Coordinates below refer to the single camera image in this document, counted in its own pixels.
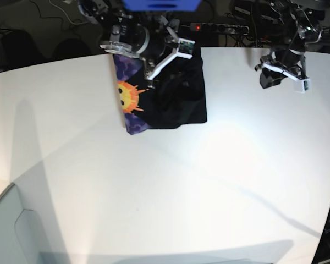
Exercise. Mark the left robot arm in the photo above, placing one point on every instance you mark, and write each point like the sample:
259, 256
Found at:
299, 27

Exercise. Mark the black T-shirt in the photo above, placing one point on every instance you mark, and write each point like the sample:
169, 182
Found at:
177, 96

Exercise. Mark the blue plastic box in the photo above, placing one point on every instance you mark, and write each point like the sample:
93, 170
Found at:
161, 5

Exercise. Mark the black power strip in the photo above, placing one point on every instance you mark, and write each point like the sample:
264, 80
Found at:
223, 29

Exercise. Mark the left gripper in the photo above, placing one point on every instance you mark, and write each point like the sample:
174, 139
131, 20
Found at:
284, 58

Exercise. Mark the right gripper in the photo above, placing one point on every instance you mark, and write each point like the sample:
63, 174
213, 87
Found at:
157, 45

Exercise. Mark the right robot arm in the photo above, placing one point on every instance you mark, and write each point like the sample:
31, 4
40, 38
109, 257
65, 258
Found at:
144, 35

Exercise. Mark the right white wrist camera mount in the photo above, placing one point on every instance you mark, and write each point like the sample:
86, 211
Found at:
178, 48

